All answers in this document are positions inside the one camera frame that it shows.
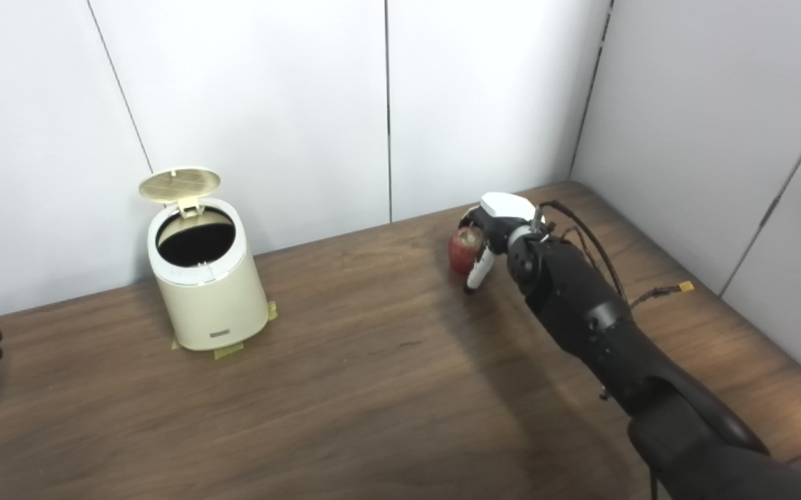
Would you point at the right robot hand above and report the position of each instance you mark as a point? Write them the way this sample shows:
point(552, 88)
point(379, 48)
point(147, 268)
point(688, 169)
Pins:
point(504, 215)

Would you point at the red apple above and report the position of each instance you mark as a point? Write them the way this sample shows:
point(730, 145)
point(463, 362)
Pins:
point(464, 250)

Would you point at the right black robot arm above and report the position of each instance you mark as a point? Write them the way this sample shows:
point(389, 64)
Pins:
point(616, 333)

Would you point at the cream-colored bin body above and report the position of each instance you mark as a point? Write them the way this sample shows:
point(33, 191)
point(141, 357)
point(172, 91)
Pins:
point(209, 298)

